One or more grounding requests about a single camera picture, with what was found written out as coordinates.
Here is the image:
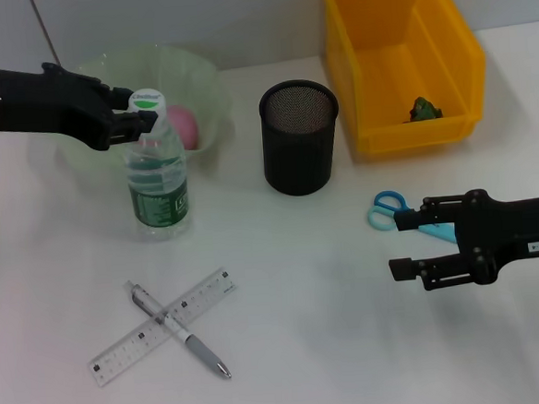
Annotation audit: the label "clear water bottle green label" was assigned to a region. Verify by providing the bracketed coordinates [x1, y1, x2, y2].
[120, 85, 194, 244]

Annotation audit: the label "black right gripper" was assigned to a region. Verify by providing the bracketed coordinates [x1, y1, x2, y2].
[383, 184, 539, 295]

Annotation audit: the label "clear plastic ruler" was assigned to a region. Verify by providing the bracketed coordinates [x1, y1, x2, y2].
[80, 265, 244, 388]

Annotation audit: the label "pink toy peach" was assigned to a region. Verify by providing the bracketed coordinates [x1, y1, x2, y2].
[164, 102, 201, 153]

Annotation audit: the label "blue child scissors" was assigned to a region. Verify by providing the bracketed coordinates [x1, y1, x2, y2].
[365, 185, 459, 252]

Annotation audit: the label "green plastic wrapper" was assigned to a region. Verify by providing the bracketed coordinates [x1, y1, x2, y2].
[400, 93, 445, 125]

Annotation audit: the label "black mesh pen holder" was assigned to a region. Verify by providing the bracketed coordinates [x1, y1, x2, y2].
[256, 77, 346, 199]

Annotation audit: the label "grey and white pen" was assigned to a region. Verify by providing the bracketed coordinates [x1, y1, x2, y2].
[126, 273, 233, 387]

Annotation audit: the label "yellow plastic bin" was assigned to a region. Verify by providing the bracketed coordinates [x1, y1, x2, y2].
[319, 0, 493, 158]

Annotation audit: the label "translucent green plastic fruit bowl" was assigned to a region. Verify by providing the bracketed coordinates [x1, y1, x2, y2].
[48, 38, 239, 176]

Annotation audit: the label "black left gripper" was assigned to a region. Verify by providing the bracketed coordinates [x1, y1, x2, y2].
[0, 54, 163, 160]

